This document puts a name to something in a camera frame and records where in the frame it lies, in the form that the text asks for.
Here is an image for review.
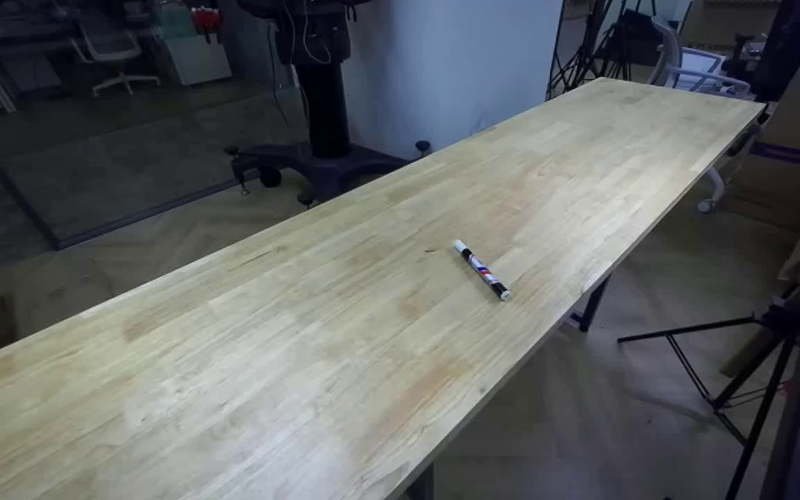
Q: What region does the black silver marker pen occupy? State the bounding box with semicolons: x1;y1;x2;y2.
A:
449;236;513;304

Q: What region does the black table leg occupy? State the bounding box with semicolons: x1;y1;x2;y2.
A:
570;275;613;337

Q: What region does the white cabinet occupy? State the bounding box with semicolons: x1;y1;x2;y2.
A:
149;7;235;90

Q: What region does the black light stand tripod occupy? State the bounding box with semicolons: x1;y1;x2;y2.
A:
543;0;666;101

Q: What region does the grey floor mat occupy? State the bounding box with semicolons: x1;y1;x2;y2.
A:
0;80;314;252

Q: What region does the red object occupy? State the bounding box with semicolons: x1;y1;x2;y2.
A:
189;7;224;37

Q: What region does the white office chair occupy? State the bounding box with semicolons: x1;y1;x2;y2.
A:
68;16;163;101

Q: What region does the large brown cardboard box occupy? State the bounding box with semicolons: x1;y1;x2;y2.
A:
720;40;800;233

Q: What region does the black pedestal stand with casters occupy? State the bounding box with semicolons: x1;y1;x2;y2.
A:
224;0;435;208

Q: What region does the white frame chair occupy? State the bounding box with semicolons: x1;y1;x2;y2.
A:
662;41;755;218

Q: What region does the black camera tripod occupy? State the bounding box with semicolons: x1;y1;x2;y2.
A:
616;241;800;500

